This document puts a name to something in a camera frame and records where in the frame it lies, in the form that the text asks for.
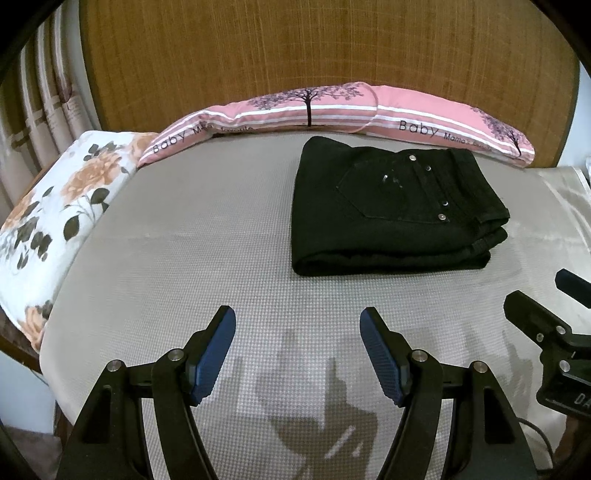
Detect pink striped Baby pillow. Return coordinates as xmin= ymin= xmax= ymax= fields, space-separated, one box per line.
xmin=369 ymin=85 xmax=535 ymax=167

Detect beige striped curtain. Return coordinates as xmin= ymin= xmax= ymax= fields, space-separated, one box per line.
xmin=1 ymin=1 xmax=101 ymax=219

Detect beige woven bed mat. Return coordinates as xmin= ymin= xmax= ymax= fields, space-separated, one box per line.
xmin=41 ymin=133 xmax=590 ymax=479

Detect floral white pillow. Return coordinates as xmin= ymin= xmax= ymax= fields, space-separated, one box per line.
xmin=1 ymin=130 xmax=156 ymax=352

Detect pink striped tree pillow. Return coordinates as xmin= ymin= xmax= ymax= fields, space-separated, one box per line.
xmin=138 ymin=82 xmax=378 ymax=167

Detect black denim pants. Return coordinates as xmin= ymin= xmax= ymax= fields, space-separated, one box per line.
xmin=290 ymin=136 xmax=510 ymax=277

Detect white dotted bedsheet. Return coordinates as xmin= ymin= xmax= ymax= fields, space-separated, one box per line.
xmin=584 ymin=155 xmax=591 ymax=185

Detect wooden headboard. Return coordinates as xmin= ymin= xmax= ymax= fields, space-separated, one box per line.
xmin=79 ymin=1 xmax=579 ymax=167

